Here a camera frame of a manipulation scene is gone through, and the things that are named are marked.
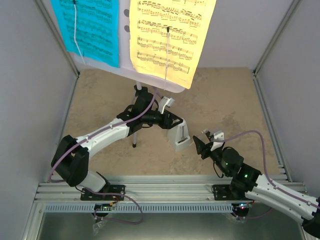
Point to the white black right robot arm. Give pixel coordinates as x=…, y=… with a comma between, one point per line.
x=249, y=183

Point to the clear plastic bag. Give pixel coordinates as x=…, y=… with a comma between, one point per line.
x=99, y=223

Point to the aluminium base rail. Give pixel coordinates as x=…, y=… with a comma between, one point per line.
x=143, y=189

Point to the blue sheet music page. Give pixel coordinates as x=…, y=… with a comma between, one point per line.
x=89, y=29

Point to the right circuit board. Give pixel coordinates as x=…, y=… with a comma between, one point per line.
x=241, y=207

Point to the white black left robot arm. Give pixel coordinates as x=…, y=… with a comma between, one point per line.
x=71, y=159

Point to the clear metronome cover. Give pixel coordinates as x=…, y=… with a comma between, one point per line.
x=189, y=143

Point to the circuit board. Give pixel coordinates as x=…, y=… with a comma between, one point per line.
x=105, y=207
x=241, y=207

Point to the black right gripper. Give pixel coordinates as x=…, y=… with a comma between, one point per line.
x=201, y=147

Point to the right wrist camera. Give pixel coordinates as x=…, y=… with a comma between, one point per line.
x=216, y=138

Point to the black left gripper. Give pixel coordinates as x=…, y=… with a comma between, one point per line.
x=171, y=117

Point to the white music stand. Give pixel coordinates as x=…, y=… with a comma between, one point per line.
x=138, y=75

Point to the black mounting plate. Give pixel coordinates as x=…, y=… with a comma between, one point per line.
x=221, y=192
x=113, y=192

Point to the white metronome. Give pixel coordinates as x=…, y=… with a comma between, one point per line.
x=178, y=136

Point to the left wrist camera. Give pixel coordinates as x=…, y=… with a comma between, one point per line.
x=165, y=102

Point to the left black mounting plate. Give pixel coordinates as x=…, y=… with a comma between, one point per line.
x=113, y=192

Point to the yellow sheet music page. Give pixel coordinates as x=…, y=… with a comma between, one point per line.
x=167, y=37

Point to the grey slotted cable duct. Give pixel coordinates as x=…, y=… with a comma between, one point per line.
x=142, y=208

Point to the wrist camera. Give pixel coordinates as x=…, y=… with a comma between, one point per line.
x=165, y=102
x=216, y=138

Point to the left circuit board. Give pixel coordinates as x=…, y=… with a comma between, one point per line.
x=105, y=207

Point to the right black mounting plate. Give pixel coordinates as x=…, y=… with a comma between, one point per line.
x=221, y=192

